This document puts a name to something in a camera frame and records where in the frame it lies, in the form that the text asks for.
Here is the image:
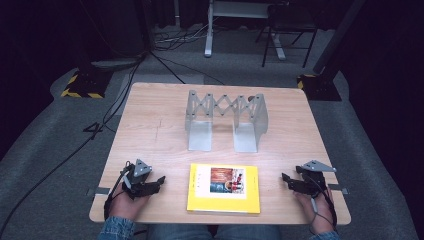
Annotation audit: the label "right hand-held gripper black cable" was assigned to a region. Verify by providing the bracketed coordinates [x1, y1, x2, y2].
[308, 173, 338, 234]

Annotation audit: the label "person's right hand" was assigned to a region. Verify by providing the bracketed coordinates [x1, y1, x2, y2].
[293, 188, 335, 235]

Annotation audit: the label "white desk frame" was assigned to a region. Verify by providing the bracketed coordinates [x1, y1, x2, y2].
[203, 0, 288, 62]

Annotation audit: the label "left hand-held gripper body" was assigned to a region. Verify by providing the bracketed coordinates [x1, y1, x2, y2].
[121, 158, 154, 201]

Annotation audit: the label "black stand base yellow stripes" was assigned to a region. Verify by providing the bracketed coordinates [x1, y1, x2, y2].
[60, 69, 113, 100]
[296, 73, 343, 102]

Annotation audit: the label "yellow book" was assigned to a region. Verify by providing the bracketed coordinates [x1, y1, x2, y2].
[186, 162, 262, 215]

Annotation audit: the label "thin black floor cable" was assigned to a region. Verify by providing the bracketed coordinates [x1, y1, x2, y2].
[149, 51, 226, 86]

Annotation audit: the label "grey tape strip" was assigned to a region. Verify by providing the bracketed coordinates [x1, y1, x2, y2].
[327, 183, 350, 195]
[86, 186, 111, 197]

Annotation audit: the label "bundle of floor cables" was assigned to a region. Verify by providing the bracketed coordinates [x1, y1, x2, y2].
[152, 19, 216, 53]

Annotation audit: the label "grey metal extendable book rack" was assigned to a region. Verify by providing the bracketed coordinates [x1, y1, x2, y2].
[184, 89, 270, 154]

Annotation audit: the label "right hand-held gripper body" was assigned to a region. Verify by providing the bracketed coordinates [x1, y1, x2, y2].
[294, 159, 338, 198]

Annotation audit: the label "person's left hand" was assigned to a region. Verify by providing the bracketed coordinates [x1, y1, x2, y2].
[109, 190, 152, 222]

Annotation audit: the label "long black floor cable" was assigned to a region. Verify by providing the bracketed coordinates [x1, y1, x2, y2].
[0, 54, 148, 234]

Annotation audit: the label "dark slanted stand pole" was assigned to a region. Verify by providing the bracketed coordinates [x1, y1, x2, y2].
[312, 0, 368, 76]

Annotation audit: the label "black folding chair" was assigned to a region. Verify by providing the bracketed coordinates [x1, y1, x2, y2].
[254, 2, 318, 69]

